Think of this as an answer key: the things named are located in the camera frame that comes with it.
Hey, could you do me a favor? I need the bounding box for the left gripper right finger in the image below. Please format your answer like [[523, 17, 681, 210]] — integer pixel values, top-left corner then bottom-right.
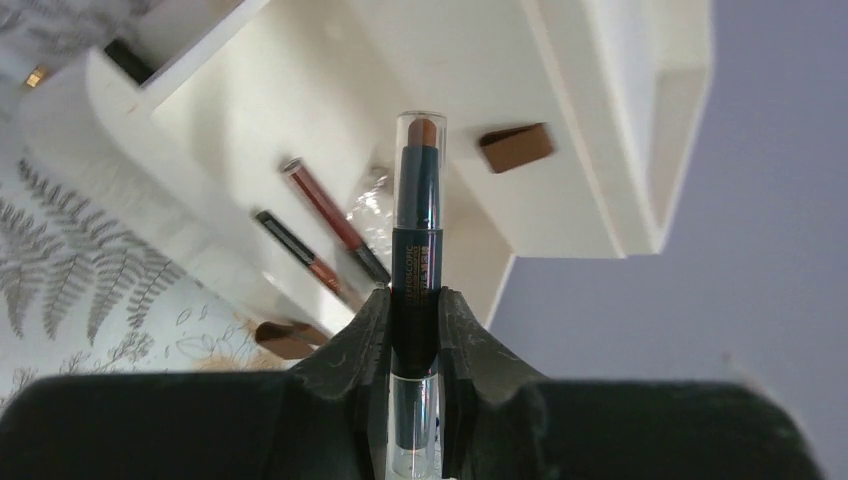
[[438, 288, 823, 479]]

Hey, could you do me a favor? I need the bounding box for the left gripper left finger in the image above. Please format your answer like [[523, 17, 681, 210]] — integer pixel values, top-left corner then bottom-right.
[[1, 289, 390, 479]]

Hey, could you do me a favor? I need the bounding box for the brown red makeup pencil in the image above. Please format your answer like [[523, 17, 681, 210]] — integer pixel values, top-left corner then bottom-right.
[[252, 210, 364, 311]]

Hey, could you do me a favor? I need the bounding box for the clear plastic bag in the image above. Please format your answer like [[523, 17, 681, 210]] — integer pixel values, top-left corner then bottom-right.
[[346, 166, 394, 271]]

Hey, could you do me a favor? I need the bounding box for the dark red lipstick tube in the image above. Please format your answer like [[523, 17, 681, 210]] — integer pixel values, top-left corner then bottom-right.
[[278, 157, 391, 286]]

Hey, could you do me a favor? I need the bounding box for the cream three-drawer organizer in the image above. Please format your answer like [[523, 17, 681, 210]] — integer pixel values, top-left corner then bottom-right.
[[19, 1, 714, 332]]

